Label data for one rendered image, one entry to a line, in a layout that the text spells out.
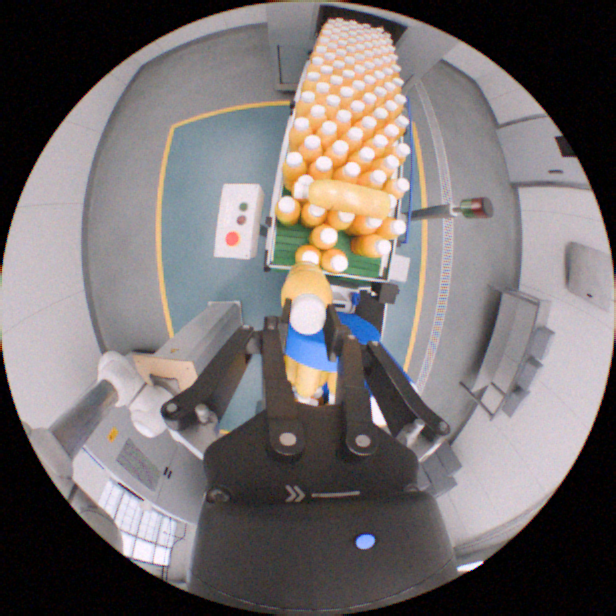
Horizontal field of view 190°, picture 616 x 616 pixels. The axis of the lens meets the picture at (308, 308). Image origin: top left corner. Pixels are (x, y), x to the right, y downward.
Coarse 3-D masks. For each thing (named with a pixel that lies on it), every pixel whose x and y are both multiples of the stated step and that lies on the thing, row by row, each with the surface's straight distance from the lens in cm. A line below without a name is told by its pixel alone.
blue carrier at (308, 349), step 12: (348, 324) 59; (360, 324) 61; (288, 336) 49; (300, 336) 46; (312, 336) 47; (360, 336) 52; (372, 336) 54; (288, 348) 50; (300, 348) 46; (312, 348) 45; (324, 348) 44; (300, 360) 48; (312, 360) 46; (324, 360) 45; (324, 384) 84; (324, 396) 88
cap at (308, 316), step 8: (296, 304) 21; (304, 304) 20; (312, 304) 20; (320, 304) 21; (296, 312) 21; (304, 312) 21; (312, 312) 21; (320, 312) 21; (296, 320) 21; (304, 320) 21; (312, 320) 21; (320, 320) 21; (296, 328) 22; (304, 328) 22; (312, 328) 22; (320, 328) 22
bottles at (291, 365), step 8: (288, 360) 60; (288, 368) 61; (296, 368) 61; (288, 376) 63; (320, 384) 67; (296, 392) 79; (320, 392) 81; (296, 400) 81; (312, 400) 77; (320, 400) 83
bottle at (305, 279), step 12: (300, 264) 36; (312, 264) 36; (288, 276) 31; (300, 276) 26; (312, 276) 26; (324, 276) 30; (288, 288) 25; (300, 288) 24; (312, 288) 24; (324, 288) 25; (324, 300) 24
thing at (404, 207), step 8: (408, 120) 105; (408, 128) 102; (408, 136) 99; (408, 144) 96; (408, 160) 92; (408, 168) 90; (408, 176) 88; (408, 192) 84; (408, 200) 83; (400, 208) 87; (408, 208) 81
